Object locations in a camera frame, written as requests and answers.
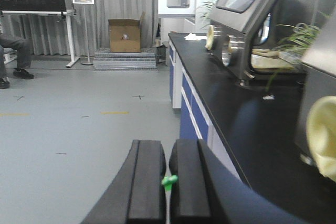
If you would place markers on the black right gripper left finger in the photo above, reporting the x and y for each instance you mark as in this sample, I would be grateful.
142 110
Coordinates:
136 194

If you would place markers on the blue white lab bench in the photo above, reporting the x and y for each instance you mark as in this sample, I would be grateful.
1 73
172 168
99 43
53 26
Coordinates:
258 134

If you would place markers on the green potted plant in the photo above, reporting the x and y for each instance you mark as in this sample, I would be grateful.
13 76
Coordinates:
295 45

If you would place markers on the green plastic spoon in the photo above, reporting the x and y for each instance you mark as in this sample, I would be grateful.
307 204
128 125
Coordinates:
168 181

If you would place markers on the brown cardboard box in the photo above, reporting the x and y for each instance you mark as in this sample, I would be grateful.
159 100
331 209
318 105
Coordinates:
125 34

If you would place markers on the steel glove box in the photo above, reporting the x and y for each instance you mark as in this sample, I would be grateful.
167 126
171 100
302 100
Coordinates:
240 32

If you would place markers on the cream rubber glove near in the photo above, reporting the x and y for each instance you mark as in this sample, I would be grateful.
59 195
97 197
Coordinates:
321 135

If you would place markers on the framed sign on pole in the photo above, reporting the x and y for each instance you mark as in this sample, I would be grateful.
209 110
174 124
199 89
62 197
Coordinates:
85 2

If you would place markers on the grey curtain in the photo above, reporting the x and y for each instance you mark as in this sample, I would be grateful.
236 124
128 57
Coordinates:
90 29

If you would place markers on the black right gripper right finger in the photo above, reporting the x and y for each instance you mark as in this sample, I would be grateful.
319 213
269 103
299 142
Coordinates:
207 192

